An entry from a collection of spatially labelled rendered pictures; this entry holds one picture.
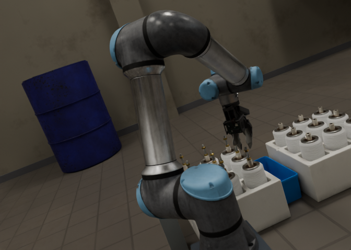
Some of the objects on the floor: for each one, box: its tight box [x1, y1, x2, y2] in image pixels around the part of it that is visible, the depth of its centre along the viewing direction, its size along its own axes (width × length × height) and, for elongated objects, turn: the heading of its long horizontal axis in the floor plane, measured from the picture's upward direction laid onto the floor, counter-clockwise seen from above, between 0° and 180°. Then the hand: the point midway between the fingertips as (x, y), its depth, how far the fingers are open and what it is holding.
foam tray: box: [188, 170, 291, 240], centre depth 147 cm, size 39×39×18 cm
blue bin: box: [254, 156, 302, 204], centre depth 155 cm, size 30×11×12 cm, turn 67°
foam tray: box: [265, 139, 351, 202], centre depth 155 cm, size 39×39×18 cm
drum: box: [21, 60, 122, 173], centre depth 319 cm, size 67×65×98 cm
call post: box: [159, 219, 189, 250], centre depth 133 cm, size 7×7×31 cm
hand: (245, 145), depth 132 cm, fingers open, 3 cm apart
